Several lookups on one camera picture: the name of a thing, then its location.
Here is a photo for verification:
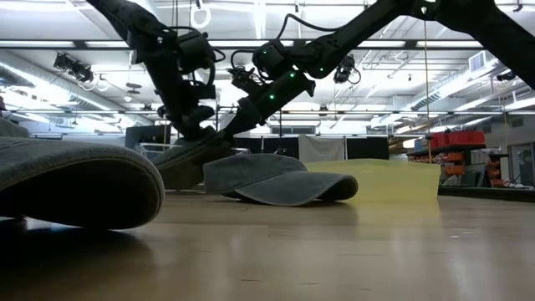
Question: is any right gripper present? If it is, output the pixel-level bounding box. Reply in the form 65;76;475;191
207;72;317;148

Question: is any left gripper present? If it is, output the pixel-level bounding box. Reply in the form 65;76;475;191
155;79;219;145

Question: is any grey baseball cap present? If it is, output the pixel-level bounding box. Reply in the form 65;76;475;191
150;137;237;191
0;116;166;231
202;152;359;207

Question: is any black divider panel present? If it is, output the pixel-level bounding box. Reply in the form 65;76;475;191
345;136;390;161
246;136;300;161

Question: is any grey curtain panel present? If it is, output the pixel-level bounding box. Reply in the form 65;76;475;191
297;134;346;164

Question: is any black ceiling device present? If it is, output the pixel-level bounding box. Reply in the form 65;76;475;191
53;53;95;84

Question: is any yellow plastic tray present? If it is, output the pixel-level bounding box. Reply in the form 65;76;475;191
303;157;442;207

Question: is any thin wooden pole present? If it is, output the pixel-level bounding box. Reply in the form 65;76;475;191
423;19;432;165

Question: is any red storage bin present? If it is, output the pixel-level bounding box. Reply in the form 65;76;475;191
430;131;449;149
446;130;487;148

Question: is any black shelf rack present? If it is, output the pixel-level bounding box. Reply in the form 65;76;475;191
406;143;510;189

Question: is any white air vent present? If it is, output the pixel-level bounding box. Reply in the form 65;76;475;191
468;50;487;74

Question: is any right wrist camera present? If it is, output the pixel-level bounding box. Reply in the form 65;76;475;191
227;65;263;98

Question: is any white hanging ring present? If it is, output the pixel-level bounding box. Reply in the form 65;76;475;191
189;0;212;30

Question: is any black overhead camera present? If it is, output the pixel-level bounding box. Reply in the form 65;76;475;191
333;54;362;85

